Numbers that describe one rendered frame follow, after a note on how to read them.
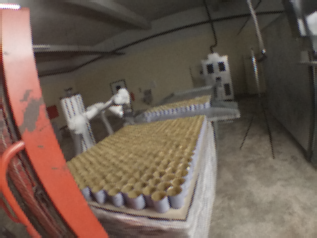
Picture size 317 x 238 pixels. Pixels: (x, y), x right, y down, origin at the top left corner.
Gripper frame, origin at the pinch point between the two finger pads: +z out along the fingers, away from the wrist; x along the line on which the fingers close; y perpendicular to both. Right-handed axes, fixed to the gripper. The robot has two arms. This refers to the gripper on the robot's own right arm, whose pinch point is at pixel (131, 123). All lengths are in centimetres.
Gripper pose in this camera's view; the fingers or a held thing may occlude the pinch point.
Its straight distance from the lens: 178.0
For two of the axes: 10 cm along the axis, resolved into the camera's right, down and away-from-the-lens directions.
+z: 2.3, 9.5, 2.0
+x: -9.6, 1.9, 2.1
